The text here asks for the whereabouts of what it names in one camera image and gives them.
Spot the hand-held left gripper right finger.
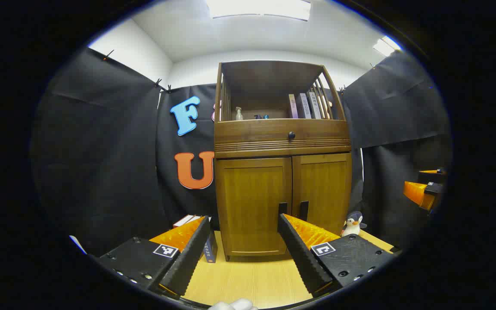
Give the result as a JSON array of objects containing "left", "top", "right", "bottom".
[{"left": 277, "top": 213, "right": 397, "bottom": 298}]

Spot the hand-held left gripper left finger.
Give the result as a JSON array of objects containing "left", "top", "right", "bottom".
[{"left": 88, "top": 215, "right": 212, "bottom": 300}]

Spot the wooden shoe cabinet door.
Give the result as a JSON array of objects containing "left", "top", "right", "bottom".
[
  {"left": 292, "top": 154, "right": 353, "bottom": 235},
  {"left": 216, "top": 157, "right": 292, "bottom": 258}
]

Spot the wooden double-door shoe cabinet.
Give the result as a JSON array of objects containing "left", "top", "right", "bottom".
[{"left": 214, "top": 60, "right": 353, "bottom": 262}]

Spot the dark blue book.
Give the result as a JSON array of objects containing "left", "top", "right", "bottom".
[{"left": 204, "top": 235, "right": 218, "bottom": 263}]

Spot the red and white book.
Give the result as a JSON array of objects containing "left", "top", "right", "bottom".
[{"left": 173, "top": 214, "right": 202, "bottom": 229}]

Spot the penguin plush toy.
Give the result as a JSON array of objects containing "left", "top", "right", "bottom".
[{"left": 341, "top": 211, "right": 368, "bottom": 237}]

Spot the wooden drawer with black knob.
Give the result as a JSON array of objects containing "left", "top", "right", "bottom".
[{"left": 214, "top": 119, "right": 352, "bottom": 152}]

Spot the small ceiling light panel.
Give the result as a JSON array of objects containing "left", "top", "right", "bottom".
[{"left": 373, "top": 36, "right": 403, "bottom": 57}]

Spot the large ceiling light panel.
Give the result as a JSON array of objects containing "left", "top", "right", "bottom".
[{"left": 206, "top": 0, "right": 312, "bottom": 21}]

